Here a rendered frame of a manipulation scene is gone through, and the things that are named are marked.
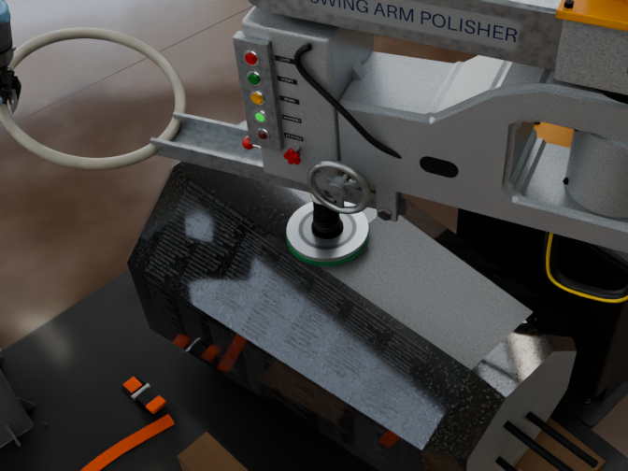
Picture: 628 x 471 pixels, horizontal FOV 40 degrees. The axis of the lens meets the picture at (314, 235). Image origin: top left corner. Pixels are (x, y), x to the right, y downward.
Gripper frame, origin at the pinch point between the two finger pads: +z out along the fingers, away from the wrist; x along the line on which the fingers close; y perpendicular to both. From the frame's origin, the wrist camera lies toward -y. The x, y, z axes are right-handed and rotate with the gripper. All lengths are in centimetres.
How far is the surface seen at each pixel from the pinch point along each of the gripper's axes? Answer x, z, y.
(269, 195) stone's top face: 72, 9, 17
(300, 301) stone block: 79, 9, 50
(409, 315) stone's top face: 102, -7, 62
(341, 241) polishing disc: 88, -4, 40
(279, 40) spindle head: 61, -64, 34
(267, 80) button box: 61, -54, 35
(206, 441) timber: 62, 74, 63
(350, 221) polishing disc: 91, -4, 33
